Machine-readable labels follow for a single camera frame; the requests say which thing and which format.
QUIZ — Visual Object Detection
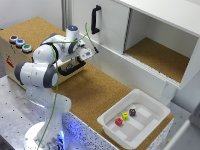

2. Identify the white plastic box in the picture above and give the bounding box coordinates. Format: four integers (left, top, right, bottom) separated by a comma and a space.
96, 88, 172, 150

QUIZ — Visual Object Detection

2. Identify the pink block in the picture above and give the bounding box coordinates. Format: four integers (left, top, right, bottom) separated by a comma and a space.
114, 117, 124, 127

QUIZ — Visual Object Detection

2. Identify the white cabinet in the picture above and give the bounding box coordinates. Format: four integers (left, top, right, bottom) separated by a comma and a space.
69, 0, 200, 107

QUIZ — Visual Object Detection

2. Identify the wooden drawer box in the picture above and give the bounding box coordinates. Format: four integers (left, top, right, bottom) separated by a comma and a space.
0, 16, 88, 90

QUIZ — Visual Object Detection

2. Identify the purple block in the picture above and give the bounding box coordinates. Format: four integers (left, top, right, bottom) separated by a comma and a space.
128, 108, 137, 117

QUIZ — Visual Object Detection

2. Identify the green button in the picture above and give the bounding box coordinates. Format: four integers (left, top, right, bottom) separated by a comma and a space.
21, 43, 33, 54

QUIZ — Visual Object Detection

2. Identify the red button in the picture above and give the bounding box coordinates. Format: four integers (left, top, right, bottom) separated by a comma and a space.
9, 35, 19, 45

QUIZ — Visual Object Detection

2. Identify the blue button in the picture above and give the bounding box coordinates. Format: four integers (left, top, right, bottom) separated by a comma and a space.
15, 38, 26, 49

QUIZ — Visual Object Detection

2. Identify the black door handle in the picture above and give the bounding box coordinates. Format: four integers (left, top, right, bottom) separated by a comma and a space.
90, 4, 102, 35

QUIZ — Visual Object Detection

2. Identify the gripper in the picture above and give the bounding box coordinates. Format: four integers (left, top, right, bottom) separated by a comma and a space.
77, 46, 95, 62

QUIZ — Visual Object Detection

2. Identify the white sliding door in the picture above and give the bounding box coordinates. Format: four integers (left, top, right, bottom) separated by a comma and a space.
71, 0, 131, 54

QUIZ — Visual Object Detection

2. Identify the yellow block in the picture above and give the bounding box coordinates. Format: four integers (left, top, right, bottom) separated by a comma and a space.
121, 112, 130, 121

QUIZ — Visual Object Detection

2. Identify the black drawer handle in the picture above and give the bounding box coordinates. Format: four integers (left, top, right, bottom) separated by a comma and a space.
57, 59, 87, 77

